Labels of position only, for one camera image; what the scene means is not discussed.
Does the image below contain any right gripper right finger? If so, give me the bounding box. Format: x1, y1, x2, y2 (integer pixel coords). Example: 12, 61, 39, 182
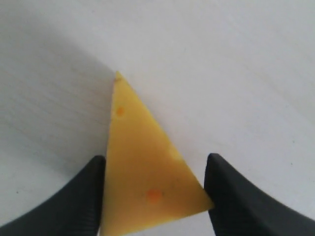
204, 153, 315, 236

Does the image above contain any yellow cheese wedge toy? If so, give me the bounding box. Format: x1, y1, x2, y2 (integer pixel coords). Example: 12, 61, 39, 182
100, 72, 214, 236

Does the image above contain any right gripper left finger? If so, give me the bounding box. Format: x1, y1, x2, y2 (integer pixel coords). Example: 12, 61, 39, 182
0, 155, 106, 236

